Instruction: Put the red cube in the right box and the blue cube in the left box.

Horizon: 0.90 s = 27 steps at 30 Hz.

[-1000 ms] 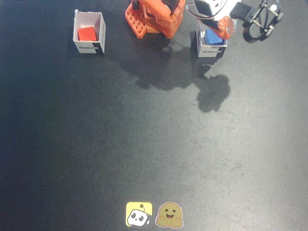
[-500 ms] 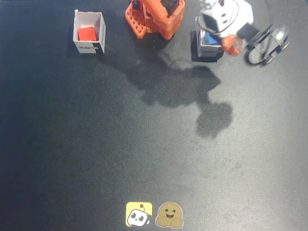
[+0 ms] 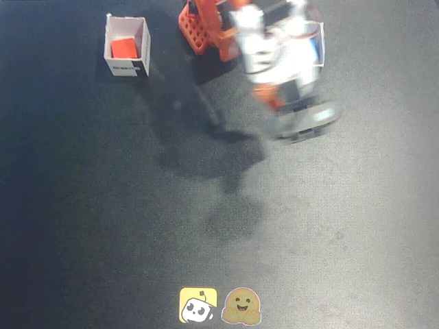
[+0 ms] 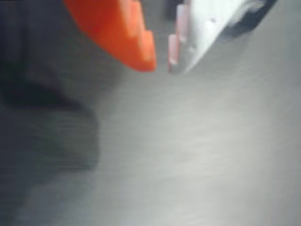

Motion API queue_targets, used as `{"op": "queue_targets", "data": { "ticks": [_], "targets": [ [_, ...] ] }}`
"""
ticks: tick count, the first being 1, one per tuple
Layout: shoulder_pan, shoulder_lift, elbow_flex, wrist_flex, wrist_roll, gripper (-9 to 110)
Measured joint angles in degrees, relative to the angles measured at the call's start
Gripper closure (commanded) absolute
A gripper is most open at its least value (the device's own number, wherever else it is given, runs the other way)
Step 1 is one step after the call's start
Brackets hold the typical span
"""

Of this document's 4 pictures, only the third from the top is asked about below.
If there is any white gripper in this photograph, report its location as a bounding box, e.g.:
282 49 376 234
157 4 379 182
245 58 322 114

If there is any red cube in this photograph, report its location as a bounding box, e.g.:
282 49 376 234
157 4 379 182
110 37 139 59

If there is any white cardboard box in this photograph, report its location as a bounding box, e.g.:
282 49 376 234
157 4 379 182
307 21 326 69
104 13 152 78

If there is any hugging face emoji sticker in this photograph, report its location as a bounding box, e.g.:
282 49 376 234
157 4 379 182
220 287 263 325

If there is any dark grey felt mat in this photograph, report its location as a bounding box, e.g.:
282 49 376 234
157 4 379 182
0 0 439 329

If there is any yellow robot face sticker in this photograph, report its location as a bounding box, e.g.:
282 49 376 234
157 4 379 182
178 287 219 324

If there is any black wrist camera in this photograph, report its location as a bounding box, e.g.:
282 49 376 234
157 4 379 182
274 99 342 143

